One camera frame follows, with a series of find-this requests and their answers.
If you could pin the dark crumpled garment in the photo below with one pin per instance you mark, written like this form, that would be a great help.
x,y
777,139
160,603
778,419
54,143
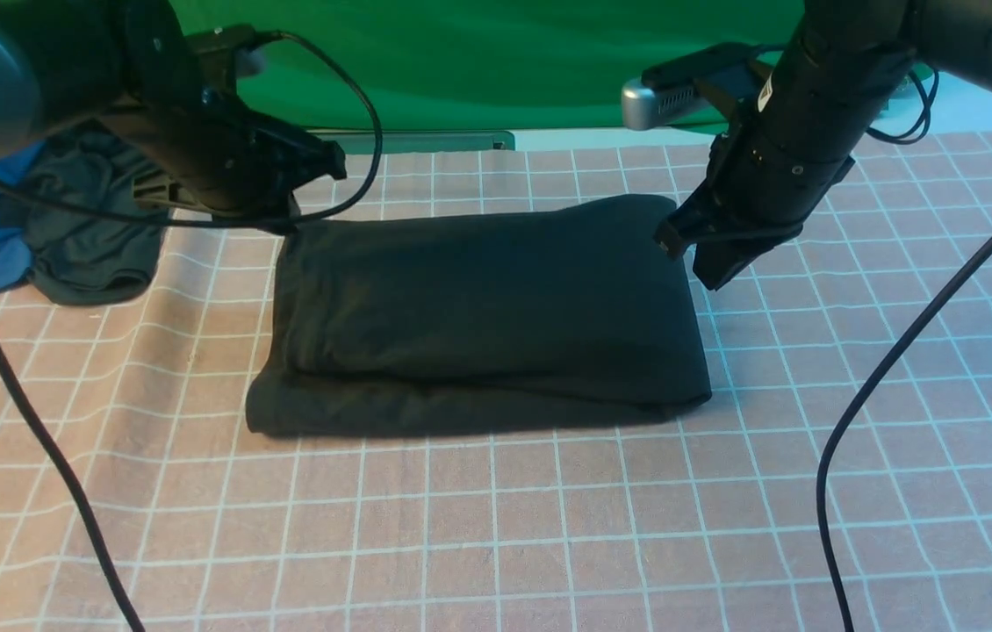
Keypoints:
x,y
83,260

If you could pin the green backdrop cloth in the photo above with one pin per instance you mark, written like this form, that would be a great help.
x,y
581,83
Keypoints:
x,y
501,65

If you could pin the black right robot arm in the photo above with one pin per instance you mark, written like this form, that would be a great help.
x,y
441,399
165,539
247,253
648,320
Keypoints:
x,y
793,126

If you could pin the dark gray long-sleeve top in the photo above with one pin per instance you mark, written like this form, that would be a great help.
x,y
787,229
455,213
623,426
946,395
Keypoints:
x,y
480,325

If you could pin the green metal bar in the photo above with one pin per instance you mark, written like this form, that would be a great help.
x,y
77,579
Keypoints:
x,y
362,143

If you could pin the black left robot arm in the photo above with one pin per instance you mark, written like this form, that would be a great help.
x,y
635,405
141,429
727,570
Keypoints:
x,y
172,96

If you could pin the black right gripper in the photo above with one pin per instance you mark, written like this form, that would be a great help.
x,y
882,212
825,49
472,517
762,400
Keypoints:
x,y
756,195

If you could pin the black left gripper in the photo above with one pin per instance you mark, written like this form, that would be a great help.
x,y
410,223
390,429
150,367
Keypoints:
x,y
241,167

